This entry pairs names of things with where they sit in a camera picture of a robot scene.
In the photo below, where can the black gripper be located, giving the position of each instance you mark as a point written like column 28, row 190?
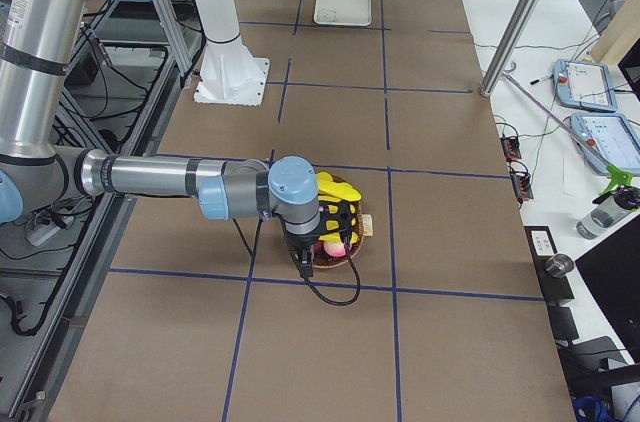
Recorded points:
column 303, row 244

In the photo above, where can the woven brown basket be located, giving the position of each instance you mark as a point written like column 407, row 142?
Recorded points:
column 321, row 261

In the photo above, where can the cream bear plate tray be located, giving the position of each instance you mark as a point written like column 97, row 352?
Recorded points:
column 356, row 13

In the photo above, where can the pink white apple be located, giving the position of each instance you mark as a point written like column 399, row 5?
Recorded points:
column 334, row 249

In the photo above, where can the black marker pen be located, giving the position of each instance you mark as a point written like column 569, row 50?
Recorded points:
column 541, row 79

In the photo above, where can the clear water bottle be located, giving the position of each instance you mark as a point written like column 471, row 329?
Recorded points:
column 610, row 209

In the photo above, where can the upper teach pendant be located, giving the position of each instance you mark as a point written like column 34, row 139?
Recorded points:
column 584, row 86

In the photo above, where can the teach pendant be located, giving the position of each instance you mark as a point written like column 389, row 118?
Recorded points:
column 612, row 135
column 584, row 86

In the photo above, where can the lower teach pendant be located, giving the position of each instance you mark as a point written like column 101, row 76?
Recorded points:
column 612, row 135

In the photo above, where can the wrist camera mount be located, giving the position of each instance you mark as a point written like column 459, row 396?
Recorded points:
column 338, row 221

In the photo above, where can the white camera pole base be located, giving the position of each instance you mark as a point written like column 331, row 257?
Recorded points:
column 229, row 73

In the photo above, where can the aluminium frame post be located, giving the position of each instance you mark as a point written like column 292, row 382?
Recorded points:
column 506, row 46

